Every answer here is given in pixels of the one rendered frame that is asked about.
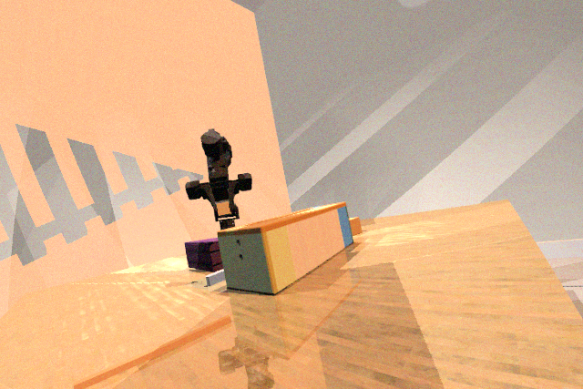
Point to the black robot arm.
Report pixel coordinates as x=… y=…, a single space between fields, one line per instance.
x=217 y=148

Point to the orange flat bar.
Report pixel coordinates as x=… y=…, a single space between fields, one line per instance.
x=143 y=357

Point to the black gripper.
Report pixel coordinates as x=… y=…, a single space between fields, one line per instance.
x=218 y=179

